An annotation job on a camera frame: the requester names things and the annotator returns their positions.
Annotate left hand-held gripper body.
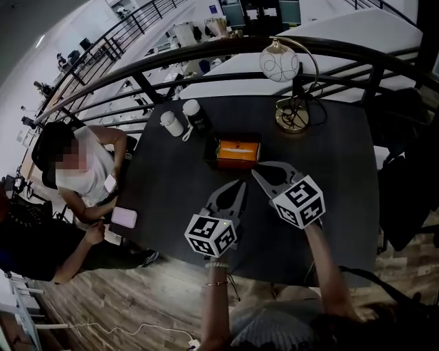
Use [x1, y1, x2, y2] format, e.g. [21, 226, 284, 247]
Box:
[184, 204, 246, 258]

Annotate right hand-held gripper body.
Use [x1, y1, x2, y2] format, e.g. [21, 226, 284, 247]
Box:
[269, 174, 327, 230]

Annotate orange tissue pack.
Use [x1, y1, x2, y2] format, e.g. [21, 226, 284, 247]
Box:
[215, 138, 262, 171]

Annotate person's right forearm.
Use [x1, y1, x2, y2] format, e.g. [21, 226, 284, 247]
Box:
[302, 221, 361, 322]

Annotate person's left forearm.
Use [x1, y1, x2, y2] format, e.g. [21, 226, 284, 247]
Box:
[200, 255, 231, 351]

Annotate black bottle with white lid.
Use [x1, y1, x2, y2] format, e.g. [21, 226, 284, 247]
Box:
[182, 99, 214, 138]

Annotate pale pink phone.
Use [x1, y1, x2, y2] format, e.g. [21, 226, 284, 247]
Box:
[110, 206, 139, 229]
[103, 173, 119, 194]

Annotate brass desk lamp globe shade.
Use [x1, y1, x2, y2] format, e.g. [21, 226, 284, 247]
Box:
[258, 35, 320, 134]

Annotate person's striped grey trousers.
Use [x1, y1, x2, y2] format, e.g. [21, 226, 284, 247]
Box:
[228, 297, 329, 351]

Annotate black metal railing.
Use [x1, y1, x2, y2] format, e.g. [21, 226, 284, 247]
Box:
[32, 33, 439, 133]

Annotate white metal rack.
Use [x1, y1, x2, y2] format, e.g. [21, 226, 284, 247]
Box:
[5, 269, 69, 346]

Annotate black lamp cord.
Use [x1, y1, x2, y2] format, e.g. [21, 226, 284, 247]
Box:
[280, 90, 329, 128]

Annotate white bottle with strap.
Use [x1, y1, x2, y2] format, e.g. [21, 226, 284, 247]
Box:
[159, 110, 193, 143]

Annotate black camera cable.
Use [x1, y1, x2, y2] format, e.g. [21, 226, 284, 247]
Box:
[338, 265, 423, 310]

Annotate white floor cable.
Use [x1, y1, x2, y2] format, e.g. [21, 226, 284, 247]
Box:
[66, 319, 202, 351]

